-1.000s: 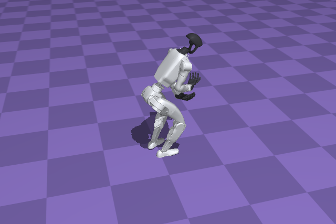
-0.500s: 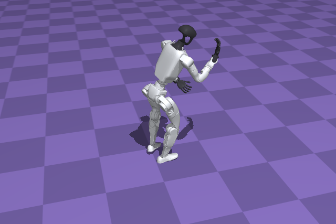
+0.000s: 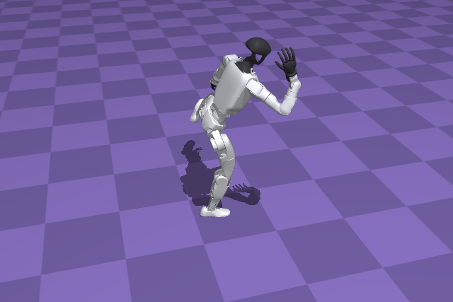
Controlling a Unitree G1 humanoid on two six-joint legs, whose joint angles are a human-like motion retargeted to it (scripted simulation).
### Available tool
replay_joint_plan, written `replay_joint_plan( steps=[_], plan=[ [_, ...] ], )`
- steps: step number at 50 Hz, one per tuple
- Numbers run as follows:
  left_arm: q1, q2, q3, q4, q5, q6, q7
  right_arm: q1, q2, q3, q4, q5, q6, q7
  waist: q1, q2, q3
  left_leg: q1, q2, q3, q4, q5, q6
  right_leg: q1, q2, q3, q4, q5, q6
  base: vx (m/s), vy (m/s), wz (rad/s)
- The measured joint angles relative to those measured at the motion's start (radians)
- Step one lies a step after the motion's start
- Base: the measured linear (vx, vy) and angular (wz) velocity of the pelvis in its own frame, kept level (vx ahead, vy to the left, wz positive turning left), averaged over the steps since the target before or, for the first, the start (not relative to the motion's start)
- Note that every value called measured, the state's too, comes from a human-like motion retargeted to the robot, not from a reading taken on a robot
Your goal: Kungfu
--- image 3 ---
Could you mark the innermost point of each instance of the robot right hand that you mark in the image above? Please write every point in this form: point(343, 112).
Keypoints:
point(288, 66)

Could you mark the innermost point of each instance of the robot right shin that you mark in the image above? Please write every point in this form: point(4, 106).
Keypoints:
point(218, 190)

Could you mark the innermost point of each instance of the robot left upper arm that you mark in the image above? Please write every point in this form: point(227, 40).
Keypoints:
point(222, 66)

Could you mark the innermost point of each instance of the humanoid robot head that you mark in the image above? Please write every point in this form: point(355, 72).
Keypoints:
point(258, 46)

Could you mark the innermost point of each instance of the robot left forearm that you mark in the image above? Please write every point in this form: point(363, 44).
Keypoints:
point(214, 80)

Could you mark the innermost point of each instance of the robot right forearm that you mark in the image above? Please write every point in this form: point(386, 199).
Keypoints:
point(291, 96)

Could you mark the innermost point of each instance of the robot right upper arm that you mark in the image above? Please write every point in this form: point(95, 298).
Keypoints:
point(259, 91)

